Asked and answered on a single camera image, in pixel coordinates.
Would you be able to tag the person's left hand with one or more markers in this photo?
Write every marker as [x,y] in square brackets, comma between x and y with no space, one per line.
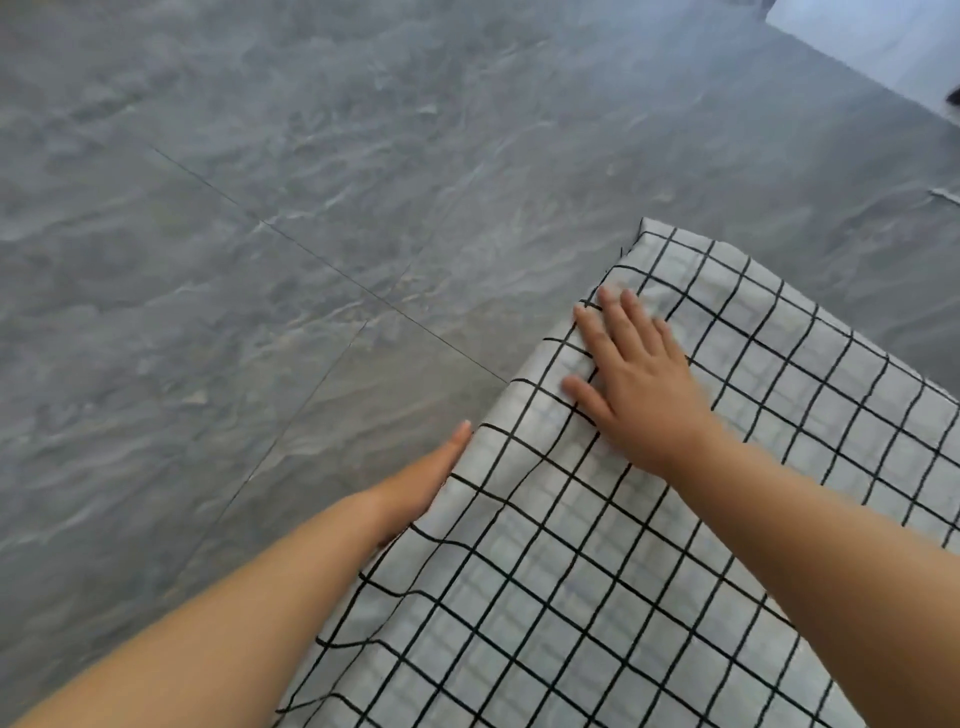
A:
[427,480]

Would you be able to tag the person's right hand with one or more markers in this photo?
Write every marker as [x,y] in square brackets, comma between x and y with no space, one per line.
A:
[645,397]

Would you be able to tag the black white checked tablecloth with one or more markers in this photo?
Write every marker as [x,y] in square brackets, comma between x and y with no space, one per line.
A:
[562,600]

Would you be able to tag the person's left forearm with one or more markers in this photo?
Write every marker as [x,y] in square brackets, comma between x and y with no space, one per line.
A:
[210,645]

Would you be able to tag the person's right forearm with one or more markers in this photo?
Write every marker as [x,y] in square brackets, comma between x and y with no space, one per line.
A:
[825,562]

